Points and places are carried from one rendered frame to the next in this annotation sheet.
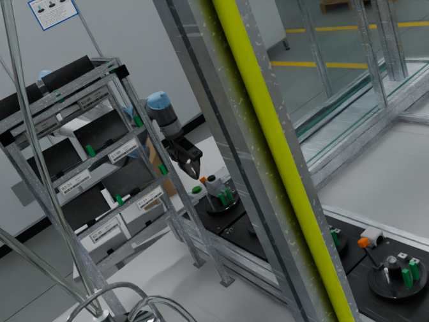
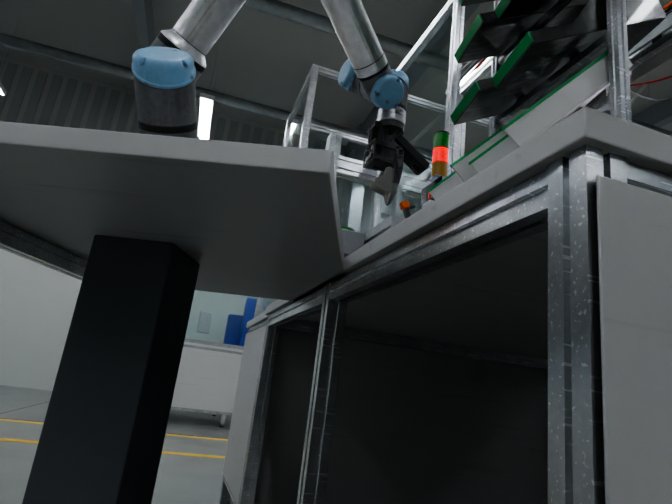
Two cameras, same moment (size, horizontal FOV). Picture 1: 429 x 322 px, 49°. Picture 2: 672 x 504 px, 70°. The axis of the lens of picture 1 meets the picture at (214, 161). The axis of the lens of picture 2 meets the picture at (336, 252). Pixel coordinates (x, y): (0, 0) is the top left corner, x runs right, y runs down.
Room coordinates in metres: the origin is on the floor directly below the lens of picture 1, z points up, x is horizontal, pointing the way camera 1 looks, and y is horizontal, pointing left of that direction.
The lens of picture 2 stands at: (1.57, 1.20, 0.60)
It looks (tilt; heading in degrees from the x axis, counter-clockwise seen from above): 16 degrees up; 279
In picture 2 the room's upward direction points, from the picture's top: 7 degrees clockwise
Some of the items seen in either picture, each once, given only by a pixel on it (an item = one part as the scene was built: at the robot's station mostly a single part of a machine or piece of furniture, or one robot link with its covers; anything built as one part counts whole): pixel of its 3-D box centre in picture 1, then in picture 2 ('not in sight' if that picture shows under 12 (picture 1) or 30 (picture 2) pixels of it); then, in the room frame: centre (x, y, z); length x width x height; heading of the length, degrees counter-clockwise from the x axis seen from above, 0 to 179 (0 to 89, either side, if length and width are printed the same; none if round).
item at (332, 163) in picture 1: (288, 173); not in sight; (1.63, -0.24, 0.91); 0.84 x 0.28 x 0.10; 116
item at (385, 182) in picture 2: (187, 170); (385, 184); (1.64, 0.11, 1.10); 0.06 x 0.03 x 0.09; 26
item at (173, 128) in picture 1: (170, 127); (391, 120); (1.64, 0.10, 1.29); 0.08 x 0.08 x 0.05
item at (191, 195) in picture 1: (212, 186); (335, 251); (1.75, 0.05, 0.93); 0.21 x 0.07 x 0.06; 116
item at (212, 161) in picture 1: (161, 195); (175, 245); (2.04, 0.30, 0.84); 0.90 x 0.70 x 0.03; 94
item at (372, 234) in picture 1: (319, 237); not in sight; (1.07, -0.18, 1.01); 0.24 x 0.24 x 0.13; 26
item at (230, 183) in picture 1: (224, 206); not in sight; (1.52, 0.04, 0.96); 0.24 x 0.24 x 0.02; 26
